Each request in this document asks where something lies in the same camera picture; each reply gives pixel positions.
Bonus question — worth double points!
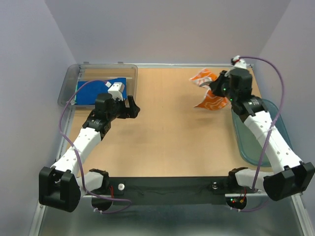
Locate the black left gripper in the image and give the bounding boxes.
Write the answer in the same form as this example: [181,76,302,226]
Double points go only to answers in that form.
[107,95,140,121]

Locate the orange white patterned towel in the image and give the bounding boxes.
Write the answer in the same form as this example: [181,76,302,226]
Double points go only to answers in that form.
[189,68,230,111]

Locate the blue towel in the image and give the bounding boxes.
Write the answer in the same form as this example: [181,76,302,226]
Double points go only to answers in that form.
[75,78,127,105]

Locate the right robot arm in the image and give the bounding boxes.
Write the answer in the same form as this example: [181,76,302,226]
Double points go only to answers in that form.
[209,68,315,201]

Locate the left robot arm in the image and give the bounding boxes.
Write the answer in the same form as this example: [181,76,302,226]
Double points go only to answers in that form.
[39,93,140,212]

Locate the teal plastic bin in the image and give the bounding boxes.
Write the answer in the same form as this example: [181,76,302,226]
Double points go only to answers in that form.
[232,99,293,167]

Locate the smoky clear plastic bin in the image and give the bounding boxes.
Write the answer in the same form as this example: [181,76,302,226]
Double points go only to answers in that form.
[58,62,138,107]

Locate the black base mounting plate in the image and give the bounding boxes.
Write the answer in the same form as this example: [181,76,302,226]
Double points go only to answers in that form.
[93,177,253,208]

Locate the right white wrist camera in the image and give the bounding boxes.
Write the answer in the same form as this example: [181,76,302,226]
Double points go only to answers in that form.
[230,55,248,70]

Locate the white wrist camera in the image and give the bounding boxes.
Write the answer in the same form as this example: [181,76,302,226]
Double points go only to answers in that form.
[105,82,125,101]
[230,55,248,70]

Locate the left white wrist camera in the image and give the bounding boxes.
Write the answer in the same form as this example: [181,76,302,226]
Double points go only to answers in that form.
[105,82,125,101]

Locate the aluminium frame rail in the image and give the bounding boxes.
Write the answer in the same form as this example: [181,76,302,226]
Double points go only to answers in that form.
[29,62,311,236]

